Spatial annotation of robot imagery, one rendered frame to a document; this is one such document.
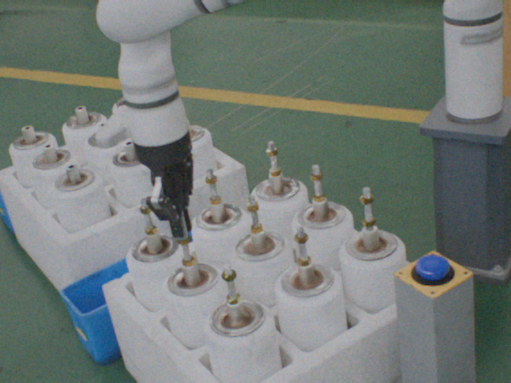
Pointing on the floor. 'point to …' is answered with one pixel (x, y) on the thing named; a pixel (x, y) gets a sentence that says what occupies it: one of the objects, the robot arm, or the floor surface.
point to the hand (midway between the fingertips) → (180, 223)
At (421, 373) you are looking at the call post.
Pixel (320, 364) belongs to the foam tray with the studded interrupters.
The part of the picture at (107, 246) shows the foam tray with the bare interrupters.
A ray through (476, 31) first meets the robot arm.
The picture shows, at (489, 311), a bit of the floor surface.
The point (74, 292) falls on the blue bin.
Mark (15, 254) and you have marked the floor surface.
